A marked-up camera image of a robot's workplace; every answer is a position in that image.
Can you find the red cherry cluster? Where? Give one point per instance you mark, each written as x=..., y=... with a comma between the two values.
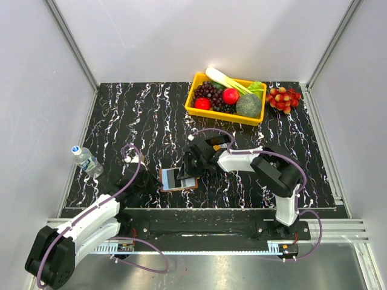
x=284, y=100

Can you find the red apple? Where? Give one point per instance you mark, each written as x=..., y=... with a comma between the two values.
x=230, y=96
x=202, y=103

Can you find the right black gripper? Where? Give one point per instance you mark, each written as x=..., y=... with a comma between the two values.
x=186, y=171

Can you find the green netted melon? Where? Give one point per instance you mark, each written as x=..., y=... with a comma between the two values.
x=249, y=105

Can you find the black card box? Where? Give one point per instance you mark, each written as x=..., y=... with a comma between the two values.
x=222, y=140

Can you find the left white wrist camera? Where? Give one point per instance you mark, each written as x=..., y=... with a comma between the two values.
x=135, y=159

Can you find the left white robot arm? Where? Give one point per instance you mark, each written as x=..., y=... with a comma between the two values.
x=56, y=252

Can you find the brown leather card holder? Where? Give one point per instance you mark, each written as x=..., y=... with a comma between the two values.
x=162, y=177

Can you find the dark purple grape bunch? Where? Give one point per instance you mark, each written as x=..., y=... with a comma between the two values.
x=215, y=97

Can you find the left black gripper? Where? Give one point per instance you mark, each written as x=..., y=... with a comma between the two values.
x=154, y=183

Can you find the white green leek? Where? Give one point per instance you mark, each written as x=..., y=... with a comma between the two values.
x=219, y=77

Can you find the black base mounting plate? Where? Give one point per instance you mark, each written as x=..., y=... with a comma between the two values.
x=254, y=223

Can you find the red apple front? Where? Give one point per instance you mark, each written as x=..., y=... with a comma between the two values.
x=202, y=103

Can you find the yellow plastic basket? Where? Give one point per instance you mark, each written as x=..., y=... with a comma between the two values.
x=198, y=79

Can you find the clear plastic water bottle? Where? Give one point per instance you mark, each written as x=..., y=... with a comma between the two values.
x=87, y=162

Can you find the green cucumber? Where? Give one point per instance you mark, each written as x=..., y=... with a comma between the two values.
x=217, y=85

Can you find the red apple back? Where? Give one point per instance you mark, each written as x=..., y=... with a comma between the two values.
x=230, y=96

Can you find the aluminium frame rail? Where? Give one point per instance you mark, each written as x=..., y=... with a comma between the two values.
x=251, y=241

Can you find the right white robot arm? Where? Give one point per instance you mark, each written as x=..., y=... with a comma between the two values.
x=276, y=170

